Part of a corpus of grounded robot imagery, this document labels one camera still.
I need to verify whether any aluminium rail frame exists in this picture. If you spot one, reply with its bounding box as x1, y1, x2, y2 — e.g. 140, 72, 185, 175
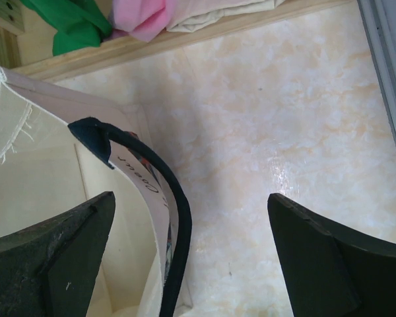
358, 1, 396, 145

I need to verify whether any beige canvas tote bag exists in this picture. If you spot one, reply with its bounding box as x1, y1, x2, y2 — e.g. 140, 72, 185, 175
0, 67, 193, 316

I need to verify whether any wooden clothes rack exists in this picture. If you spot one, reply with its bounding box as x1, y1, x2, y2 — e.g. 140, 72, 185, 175
0, 1, 341, 83

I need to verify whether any green tank top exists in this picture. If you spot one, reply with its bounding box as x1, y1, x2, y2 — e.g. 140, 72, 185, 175
22, 0, 113, 56

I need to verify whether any pink shirt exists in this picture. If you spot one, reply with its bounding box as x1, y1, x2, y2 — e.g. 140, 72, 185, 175
108, 0, 176, 42

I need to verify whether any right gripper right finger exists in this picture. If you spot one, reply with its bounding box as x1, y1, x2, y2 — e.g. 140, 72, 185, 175
267, 194, 396, 316

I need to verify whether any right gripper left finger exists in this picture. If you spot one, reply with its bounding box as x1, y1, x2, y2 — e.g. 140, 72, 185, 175
0, 192, 116, 316

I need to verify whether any beige folded cloth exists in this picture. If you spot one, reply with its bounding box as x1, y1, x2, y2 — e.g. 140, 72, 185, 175
166, 0, 284, 32

